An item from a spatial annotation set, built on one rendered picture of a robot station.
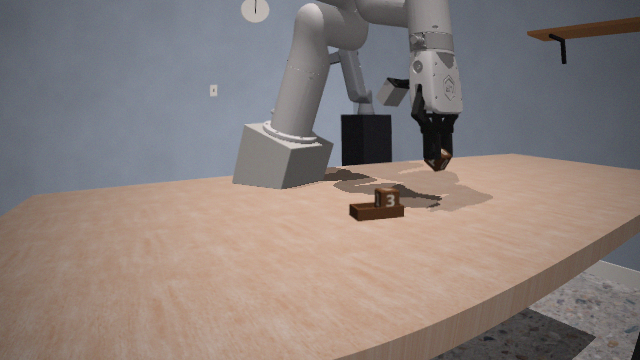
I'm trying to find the brown wooden tray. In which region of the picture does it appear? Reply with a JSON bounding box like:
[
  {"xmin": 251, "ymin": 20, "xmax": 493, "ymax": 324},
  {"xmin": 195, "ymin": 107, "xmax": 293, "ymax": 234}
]
[{"xmin": 349, "ymin": 202, "xmax": 404, "ymax": 221}]

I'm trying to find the brown cube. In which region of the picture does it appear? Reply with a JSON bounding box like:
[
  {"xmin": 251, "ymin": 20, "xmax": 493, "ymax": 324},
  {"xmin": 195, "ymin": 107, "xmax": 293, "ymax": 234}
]
[
  {"xmin": 424, "ymin": 146, "xmax": 452, "ymax": 172},
  {"xmin": 375, "ymin": 187, "xmax": 399, "ymax": 208}
]

